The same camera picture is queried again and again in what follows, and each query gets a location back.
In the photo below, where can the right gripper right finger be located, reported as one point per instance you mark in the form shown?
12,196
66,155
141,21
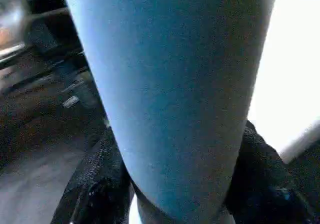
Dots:
270,189

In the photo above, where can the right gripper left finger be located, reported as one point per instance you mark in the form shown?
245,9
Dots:
95,184

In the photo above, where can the white plastic table top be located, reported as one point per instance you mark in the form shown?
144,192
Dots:
292,68

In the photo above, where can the black work mat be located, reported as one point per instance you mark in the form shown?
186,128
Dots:
40,149

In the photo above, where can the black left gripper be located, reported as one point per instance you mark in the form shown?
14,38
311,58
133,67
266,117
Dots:
65,68

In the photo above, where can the white plastic table leg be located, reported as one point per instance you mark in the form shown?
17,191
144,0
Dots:
175,83

